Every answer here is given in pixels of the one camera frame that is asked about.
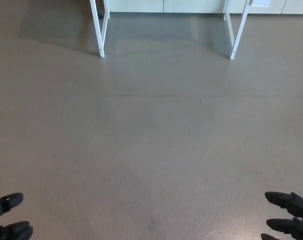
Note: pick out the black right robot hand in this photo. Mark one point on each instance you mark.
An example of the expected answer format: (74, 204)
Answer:
(295, 205)

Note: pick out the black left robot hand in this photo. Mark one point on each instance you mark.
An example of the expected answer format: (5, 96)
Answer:
(8, 231)

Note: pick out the white cabinet row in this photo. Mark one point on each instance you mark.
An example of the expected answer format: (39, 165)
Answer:
(191, 5)

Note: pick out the white metal table leg frame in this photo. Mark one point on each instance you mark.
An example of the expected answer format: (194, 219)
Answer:
(237, 32)
(101, 32)

